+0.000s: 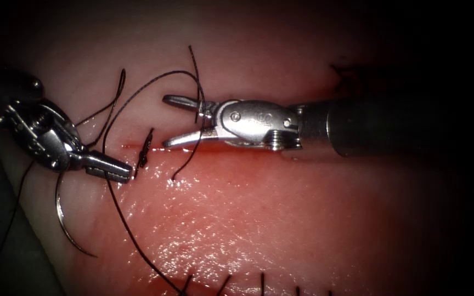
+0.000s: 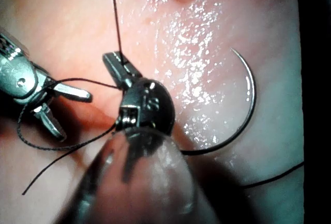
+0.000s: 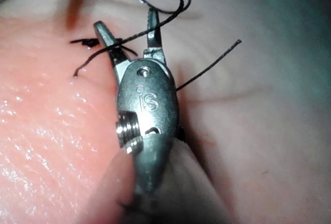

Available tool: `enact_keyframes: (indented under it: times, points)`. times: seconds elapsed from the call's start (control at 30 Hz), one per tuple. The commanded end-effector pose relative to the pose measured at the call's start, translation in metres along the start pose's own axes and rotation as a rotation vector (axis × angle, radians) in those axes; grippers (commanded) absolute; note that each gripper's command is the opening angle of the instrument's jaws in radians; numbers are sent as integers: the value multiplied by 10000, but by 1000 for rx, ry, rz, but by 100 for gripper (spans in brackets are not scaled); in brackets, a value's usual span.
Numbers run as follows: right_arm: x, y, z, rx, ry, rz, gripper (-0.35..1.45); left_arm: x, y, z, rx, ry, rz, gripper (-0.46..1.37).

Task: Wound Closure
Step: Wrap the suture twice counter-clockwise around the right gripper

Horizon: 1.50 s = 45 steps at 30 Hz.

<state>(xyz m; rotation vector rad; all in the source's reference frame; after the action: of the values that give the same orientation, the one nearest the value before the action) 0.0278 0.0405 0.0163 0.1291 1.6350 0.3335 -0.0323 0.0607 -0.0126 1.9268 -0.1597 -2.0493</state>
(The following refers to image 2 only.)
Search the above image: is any left arm needle driver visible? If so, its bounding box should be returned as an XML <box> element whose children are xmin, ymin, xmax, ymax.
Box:
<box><xmin>115</xmin><ymin>78</ymin><xmax>176</xmax><ymax>136</ymax></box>

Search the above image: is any tissue pad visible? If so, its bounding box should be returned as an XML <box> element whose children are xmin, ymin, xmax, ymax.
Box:
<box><xmin>0</xmin><ymin>0</ymin><xmax>305</xmax><ymax>224</ymax></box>

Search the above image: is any black thread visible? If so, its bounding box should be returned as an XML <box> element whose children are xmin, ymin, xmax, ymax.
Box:
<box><xmin>16</xmin><ymin>0</ymin><xmax>305</xmax><ymax>196</ymax></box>

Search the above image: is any right arm needle driver jaw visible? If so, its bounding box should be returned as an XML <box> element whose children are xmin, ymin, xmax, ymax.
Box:
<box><xmin>32</xmin><ymin>102</ymin><xmax>68</xmax><ymax>142</ymax></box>
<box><xmin>52</xmin><ymin>82</ymin><xmax>93</xmax><ymax>103</ymax></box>

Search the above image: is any right arm needle driver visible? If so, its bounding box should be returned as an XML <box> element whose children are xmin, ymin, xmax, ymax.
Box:
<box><xmin>0</xmin><ymin>33</ymin><xmax>57</xmax><ymax>109</ymax></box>

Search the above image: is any left arm needle driver jaw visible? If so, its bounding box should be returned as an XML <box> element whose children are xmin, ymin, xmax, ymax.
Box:
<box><xmin>123</xmin><ymin>60</ymin><xmax>143</xmax><ymax>84</ymax></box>
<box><xmin>102</xmin><ymin>51</ymin><xmax>133</xmax><ymax>91</ymax></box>

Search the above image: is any curved steel needle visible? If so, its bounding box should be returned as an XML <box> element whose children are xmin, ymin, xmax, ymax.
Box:
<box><xmin>180</xmin><ymin>48</ymin><xmax>257</xmax><ymax>156</ymax></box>

